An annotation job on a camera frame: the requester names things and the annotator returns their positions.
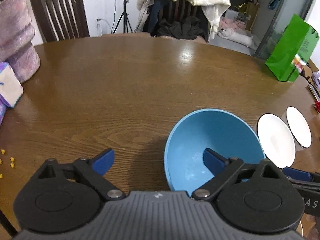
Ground dark wooden slatted chair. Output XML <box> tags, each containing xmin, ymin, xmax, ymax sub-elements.
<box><xmin>29</xmin><ymin>0</ymin><xmax>90</xmax><ymax>43</ymax></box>

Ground white bowl with black rim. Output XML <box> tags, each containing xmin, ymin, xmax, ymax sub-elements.
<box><xmin>286</xmin><ymin>106</ymin><xmax>313</xmax><ymax>148</ymax></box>
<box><xmin>257</xmin><ymin>114</ymin><xmax>296</xmax><ymax>169</ymax></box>

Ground pink textured vase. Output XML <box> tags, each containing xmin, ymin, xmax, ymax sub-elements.
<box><xmin>0</xmin><ymin>0</ymin><xmax>41</xmax><ymax>84</ymax></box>

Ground blue bowl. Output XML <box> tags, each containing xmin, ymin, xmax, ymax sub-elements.
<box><xmin>164</xmin><ymin>108</ymin><xmax>266</xmax><ymax>192</ymax></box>

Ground green paper bag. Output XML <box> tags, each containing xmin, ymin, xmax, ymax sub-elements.
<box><xmin>265</xmin><ymin>14</ymin><xmax>320</xmax><ymax>82</ymax></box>

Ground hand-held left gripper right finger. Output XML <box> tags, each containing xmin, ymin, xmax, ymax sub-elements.
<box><xmin>191</xmin><ymin>148</ymin><xmax>286</xmax><ymax>202</ymax></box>

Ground wooden chair with clothes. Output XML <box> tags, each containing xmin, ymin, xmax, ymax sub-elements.
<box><xmin>150</xmin><ymin>0</ymin><xmax>209</xmax><ymax>40</ymax></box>

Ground scattered yellow corn kernels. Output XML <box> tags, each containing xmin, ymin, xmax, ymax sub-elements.
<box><xmin>0</xmin><ymin>149</ymin><xmax>17</xmax><ymax>179</ymax></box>

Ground black light stand tripod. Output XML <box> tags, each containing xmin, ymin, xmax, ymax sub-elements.
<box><xmin>112</xmin><ymin>0</ymin><xmax>133</xmax><ymax>34</ymax></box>

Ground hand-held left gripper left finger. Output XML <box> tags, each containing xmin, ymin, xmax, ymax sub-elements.
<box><xmin>37</xmin><ymin>148</ymin><xmax>126</xmax><ymax>202</ymax></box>

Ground white plush toy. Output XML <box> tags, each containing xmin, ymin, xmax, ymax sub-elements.
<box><xmin>217</xmin><ymin>27</ymin><xmax>258</xmax><ymax>48</ymax></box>

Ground purple tissue pack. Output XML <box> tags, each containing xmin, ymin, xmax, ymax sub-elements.
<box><xmin>0</xmin><ymin>102</ymin><xmax>7</xmax><ymax>128</ymax></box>

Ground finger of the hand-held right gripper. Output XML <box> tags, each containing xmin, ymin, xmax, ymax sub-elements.
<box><xmin>282</xmin><ymin>167</ymin><xmax>320</xmax><ymax>188</ymax></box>

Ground purple tissue box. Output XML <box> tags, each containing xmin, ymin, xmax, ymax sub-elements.
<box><xmin>0</xmin><ymin>62</ymin><xmax>24</xmax><ymax>109</ymax></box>

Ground black-framed glass door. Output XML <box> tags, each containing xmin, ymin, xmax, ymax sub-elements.
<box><xmin>252</xmin><ymin>0</ymin><xmax>318</xmax><ymax>58</ymax></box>

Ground pink bedding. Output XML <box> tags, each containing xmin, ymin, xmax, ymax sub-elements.
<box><xmin>220</xmin><ymin>17</ymin><xmax>248</xmax><ymax>30</ymax></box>

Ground dark clothes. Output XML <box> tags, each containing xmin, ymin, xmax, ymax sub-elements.
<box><xmin>156</xmin><ymin>16</ymin><xmax>208</xmax><ymax>40</ymax></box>

